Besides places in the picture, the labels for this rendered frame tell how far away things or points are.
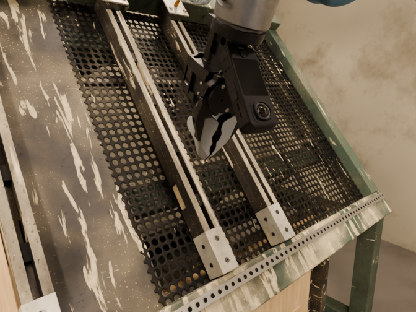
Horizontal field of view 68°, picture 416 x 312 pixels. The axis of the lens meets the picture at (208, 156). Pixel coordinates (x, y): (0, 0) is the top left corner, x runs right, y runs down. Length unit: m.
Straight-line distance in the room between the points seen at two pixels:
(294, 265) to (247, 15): 0.88
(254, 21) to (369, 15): 3.06
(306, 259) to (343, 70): 2.58
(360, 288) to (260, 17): 1.71
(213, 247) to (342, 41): 2.93
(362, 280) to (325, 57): 2.37
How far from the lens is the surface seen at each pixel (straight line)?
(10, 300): 0.79
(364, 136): 3.37
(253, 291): 0.98
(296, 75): 1.89
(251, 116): 0.37
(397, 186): 3.30
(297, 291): 1.76
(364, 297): 1.98
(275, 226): 1.10
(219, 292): 0.90
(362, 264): 1.89
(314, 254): 1.21
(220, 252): 0.91
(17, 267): 0.74
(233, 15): 0.40
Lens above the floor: 1.42
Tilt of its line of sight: 12 degrees down
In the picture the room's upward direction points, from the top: straight up
